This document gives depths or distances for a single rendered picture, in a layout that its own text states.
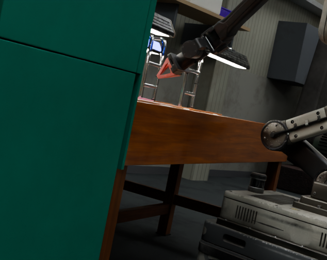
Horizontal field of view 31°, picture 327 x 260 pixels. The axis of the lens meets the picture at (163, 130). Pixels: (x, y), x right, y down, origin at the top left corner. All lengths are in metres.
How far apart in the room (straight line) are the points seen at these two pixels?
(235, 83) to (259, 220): 4.75
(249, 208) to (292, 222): 0.18
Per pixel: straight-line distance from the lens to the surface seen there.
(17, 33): 1.16
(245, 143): 2.57
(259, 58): 7.36
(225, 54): 2.95
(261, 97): 7.51
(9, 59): 1.15
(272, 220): 2.26
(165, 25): 2.36
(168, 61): 2.01
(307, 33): 7.50
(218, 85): 6.21
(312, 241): 2.20
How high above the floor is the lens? 0.79
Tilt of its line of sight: 3 degrees down
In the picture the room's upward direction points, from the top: 11 degrees clockwise
